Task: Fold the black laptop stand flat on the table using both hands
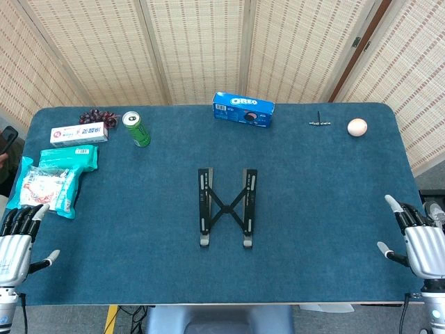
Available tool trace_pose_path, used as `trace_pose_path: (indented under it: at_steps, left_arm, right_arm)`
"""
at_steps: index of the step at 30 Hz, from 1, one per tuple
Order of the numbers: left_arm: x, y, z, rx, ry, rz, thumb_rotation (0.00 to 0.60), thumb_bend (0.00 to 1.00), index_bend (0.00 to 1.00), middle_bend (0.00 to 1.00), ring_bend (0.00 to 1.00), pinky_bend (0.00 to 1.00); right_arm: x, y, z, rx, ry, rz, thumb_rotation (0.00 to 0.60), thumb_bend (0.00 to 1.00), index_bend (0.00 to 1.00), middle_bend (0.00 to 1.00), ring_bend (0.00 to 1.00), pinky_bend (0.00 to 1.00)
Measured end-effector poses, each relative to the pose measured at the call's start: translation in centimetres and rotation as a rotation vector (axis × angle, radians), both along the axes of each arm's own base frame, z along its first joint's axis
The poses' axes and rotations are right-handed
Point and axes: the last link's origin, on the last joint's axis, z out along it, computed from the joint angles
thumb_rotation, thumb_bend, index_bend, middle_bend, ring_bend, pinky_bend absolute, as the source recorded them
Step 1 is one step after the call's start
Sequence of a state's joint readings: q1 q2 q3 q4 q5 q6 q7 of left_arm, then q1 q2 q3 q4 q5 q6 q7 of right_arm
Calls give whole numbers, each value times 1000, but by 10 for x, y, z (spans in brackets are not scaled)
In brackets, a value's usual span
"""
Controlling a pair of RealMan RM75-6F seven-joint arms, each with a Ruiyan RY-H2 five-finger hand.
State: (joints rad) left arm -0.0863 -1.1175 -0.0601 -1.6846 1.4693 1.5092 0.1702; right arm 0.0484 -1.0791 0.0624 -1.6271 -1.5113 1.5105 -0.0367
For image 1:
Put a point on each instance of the teal and white snack bag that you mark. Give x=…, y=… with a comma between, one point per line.
x=45, y=188

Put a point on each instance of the beige egg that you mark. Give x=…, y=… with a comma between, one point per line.
x=357, y=127

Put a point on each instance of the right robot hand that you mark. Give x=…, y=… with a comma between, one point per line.
x=424, y=250

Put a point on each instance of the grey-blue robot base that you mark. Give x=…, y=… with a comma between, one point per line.
x=219, y=320

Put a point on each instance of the yellow floor tape strip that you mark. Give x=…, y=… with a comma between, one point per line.
x=111, y=318

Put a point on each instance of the white toothpaste box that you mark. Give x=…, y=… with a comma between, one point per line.
x=80, y=134

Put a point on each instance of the black folding laptop stand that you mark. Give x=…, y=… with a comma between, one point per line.
x=203, y=195

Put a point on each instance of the green drink can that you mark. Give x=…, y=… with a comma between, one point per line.
x=139, y=134

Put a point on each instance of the white shoe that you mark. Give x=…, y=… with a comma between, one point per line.
x=436, y=212

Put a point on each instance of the small metal T-shaped tool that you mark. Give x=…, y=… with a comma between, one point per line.
x=320, y=123

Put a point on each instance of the black box on floor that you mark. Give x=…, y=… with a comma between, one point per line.
x=431, y=195

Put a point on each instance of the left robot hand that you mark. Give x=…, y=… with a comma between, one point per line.
x=14, y=257

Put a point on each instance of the teal wet wipes pack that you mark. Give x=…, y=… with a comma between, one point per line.
x=69, y=156

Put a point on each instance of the blue table mat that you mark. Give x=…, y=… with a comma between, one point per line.
x=313, y=208

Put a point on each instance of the black smartphone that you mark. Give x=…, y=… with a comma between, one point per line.
x=8, y=137

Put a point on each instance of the blue Oreo cookie box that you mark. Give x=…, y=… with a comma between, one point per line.
x=240, y=111

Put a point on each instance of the bystander in dark clothes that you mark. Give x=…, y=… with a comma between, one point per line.
x=10, y=174

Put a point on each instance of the bamboo folding screen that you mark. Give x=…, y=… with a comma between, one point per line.
x=194, y=45

